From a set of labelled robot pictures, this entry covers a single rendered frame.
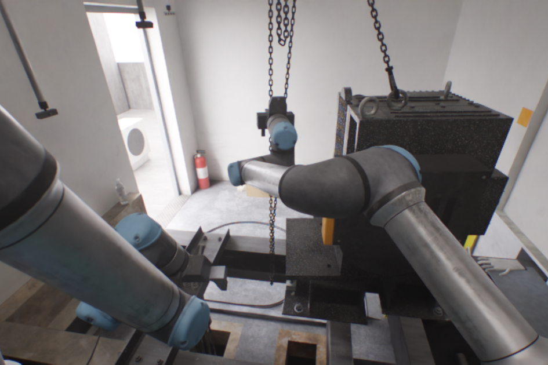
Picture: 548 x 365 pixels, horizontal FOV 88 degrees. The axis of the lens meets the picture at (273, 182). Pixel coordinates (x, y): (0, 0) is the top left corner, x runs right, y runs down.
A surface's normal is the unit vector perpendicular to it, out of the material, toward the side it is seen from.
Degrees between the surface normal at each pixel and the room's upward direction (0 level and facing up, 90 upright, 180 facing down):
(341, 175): 38
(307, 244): 0
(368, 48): 90
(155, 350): 0
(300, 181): 49
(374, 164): 34
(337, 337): 0
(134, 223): 25
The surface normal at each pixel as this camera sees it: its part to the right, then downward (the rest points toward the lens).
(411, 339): -0.03, -0.87
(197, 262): -0.19, -0.60
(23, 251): 0.44, 0.63
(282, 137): 0.14, 0.45
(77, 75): 0.99, 0.06
